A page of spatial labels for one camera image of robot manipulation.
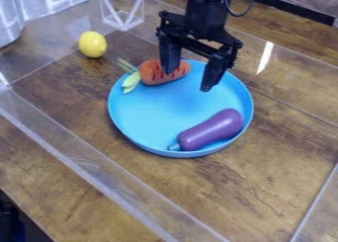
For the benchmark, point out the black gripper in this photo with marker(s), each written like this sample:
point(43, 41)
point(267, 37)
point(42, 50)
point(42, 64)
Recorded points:
point(198, 31)

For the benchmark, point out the orange toy carrot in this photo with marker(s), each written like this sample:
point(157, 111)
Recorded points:
point(150, 74)

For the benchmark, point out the blue round tray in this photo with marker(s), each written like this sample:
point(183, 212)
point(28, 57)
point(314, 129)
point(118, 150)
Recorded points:
point(154, 113)

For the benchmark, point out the purple toy eggplant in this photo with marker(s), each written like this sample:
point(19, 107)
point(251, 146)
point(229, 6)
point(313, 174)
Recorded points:
point(221, 127)

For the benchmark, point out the yellow toy lemon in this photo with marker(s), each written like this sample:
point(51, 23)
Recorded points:
point(92, 44)

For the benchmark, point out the grey white curtain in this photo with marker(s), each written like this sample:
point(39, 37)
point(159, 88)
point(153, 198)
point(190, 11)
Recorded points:
point(16, 12)

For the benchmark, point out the clear acrylic corner bracket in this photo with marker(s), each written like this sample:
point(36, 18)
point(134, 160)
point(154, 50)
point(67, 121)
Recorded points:
point(120, 19)

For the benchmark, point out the clear acrylic enclosure wall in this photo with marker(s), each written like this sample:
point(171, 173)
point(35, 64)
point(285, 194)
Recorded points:
point(95, 189)

